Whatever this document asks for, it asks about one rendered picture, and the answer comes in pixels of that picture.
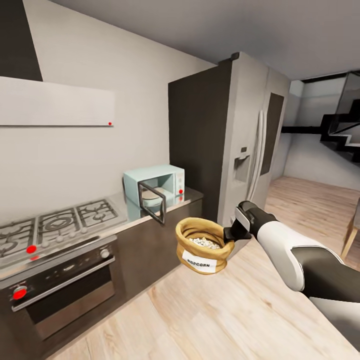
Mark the burner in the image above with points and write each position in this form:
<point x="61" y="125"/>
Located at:
<point x="26" y="237"/>

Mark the stairs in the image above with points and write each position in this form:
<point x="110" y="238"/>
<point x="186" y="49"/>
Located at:
<point x="330" y="106"/>

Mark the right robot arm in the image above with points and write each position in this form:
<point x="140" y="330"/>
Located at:
<point x="305" y="265"/>

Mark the oven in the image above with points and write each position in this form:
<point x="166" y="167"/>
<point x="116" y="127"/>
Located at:
<point x="46" y="303"/>

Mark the range hood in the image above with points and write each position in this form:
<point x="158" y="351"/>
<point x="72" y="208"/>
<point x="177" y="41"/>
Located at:
<point x="25" y="99"/>

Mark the popcorn bag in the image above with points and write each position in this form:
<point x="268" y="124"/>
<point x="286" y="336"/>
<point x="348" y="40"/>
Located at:
<point x="202" y="259"/>

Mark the microwave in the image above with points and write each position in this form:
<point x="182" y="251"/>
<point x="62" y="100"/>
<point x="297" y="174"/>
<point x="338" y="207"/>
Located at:
<point x="150" y="187"/>

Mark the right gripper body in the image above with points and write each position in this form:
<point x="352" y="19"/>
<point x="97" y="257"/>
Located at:
<point x="232" y="233"/>

